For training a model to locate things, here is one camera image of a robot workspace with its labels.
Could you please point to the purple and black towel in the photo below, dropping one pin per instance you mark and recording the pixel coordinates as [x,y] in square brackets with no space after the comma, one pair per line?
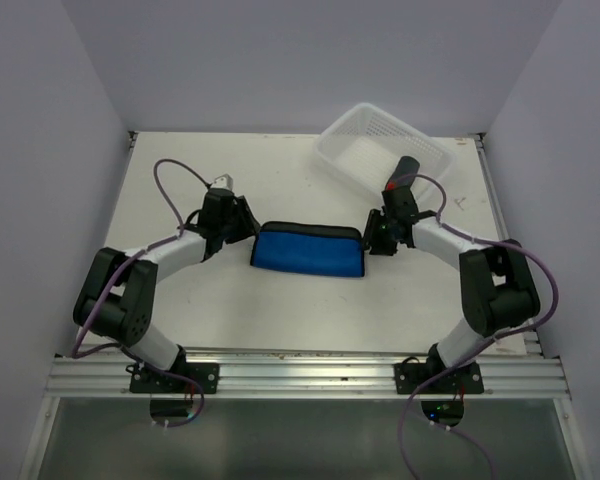
[405,172]

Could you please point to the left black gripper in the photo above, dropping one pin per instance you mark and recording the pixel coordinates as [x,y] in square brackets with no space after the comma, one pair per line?
[248,225]

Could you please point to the blue and black towel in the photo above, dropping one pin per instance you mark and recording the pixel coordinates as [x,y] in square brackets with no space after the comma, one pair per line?
[323,250]

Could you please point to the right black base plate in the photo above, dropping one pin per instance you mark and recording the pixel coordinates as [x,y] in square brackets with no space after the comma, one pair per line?
[409,374]

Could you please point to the white plastic mesh basket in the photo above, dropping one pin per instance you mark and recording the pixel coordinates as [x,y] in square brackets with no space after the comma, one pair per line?
[364,145]

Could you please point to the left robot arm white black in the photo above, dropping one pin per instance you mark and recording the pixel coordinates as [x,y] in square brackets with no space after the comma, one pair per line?
[117,298]

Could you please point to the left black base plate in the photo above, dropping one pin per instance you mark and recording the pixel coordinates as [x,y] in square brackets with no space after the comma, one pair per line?
[189,378]

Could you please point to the aluminium mounting rail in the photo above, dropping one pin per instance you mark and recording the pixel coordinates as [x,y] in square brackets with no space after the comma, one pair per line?
[305,375]

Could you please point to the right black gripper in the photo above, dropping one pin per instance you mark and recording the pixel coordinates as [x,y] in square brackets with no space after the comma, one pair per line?
[371,239]

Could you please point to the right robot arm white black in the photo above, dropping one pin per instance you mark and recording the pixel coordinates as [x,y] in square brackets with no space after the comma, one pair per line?
[496,285]

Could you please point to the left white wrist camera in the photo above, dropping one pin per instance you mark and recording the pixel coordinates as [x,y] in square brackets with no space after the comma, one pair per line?
[224,181]

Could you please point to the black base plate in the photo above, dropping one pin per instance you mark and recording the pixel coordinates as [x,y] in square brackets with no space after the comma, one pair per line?
[409,374]
[189,378]

